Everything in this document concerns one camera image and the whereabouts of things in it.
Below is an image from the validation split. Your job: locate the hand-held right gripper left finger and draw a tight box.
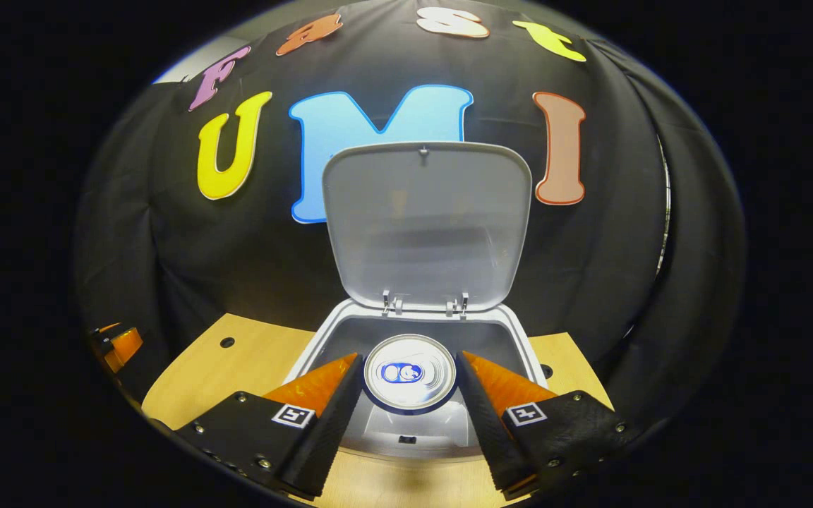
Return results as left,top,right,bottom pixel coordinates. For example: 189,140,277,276
172,353,366,503

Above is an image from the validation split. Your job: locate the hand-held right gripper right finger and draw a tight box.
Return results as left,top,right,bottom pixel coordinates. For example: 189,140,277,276
456,351,646,503

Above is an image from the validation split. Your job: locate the silver pop can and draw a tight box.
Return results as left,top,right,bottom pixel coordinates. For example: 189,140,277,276
363,333,458,416

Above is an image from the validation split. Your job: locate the white desktop garbage bin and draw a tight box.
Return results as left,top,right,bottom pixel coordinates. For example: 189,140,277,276
283,141,548,463

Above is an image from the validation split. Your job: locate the wooden desktop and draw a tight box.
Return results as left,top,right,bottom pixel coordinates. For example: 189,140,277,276
142,313,615,508

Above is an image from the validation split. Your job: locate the black backdrop cloth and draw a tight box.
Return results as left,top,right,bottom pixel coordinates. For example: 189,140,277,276
73,0,746,438

